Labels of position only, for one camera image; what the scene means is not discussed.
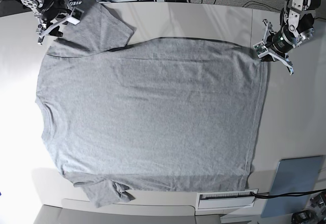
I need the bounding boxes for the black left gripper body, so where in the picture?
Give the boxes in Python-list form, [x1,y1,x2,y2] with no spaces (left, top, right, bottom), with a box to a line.
[270,26,297,53]

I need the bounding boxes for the blue-grey board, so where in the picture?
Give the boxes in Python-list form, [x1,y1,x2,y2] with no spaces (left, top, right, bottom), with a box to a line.
[261,155,324,218]

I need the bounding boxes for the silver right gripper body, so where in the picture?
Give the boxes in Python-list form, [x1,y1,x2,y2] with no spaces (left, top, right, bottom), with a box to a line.
[21,0,69,28]

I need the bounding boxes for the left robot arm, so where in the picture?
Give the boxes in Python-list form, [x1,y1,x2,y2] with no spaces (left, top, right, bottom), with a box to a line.
[254,0,322,75]

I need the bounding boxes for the grey T-shirt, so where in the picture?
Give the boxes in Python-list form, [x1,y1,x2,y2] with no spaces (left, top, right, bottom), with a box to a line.
[36,0,268,207]

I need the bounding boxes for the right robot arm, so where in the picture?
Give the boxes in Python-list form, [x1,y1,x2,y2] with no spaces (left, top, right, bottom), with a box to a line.
[1,0,84,45]

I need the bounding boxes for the black cable on table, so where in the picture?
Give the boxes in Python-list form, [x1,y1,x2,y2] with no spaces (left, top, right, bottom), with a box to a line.
[251,189,326,200]

